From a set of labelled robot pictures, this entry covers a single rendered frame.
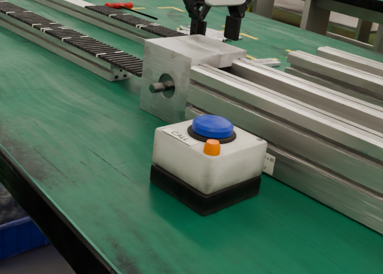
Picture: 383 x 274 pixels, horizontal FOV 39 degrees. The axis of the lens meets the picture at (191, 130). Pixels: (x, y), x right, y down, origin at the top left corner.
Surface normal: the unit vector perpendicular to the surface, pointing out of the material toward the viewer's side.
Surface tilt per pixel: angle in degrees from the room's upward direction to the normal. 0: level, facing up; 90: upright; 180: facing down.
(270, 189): 0
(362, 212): 90
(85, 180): 0
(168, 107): 90
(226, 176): 90
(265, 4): 90
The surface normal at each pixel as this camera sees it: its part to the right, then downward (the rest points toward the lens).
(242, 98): -0.73, 0.18
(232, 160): 0.68, 0.35
